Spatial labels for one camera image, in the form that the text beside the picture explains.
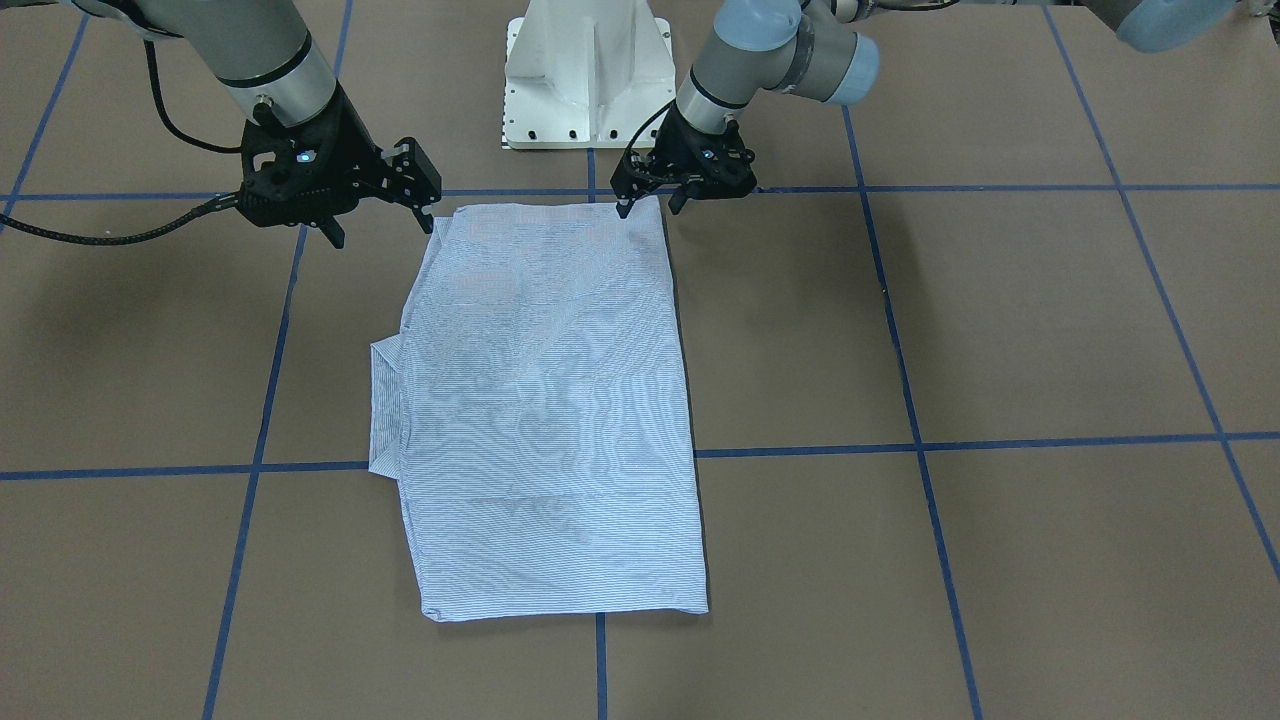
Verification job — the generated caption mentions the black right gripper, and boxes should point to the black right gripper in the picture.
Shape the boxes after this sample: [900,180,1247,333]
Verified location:
[237,85,443,250]

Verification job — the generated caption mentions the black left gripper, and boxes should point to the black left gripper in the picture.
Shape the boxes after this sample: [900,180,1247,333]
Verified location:
[611,100,758,220]

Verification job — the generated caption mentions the light blue striped shirt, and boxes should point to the light blue striped shirt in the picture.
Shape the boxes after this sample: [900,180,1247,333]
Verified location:
[367,197,709,623]

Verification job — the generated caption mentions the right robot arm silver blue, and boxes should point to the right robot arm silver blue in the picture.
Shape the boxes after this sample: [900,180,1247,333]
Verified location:
[77,1,442,249]

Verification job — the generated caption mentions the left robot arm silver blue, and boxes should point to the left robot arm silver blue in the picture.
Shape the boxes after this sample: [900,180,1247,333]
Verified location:
[611,1,945,219]

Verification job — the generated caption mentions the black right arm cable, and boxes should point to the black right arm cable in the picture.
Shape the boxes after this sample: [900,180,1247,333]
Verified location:
[0,40,246,247]

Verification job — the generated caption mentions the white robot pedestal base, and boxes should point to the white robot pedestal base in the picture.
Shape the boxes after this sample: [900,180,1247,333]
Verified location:
[502,1,676,151]

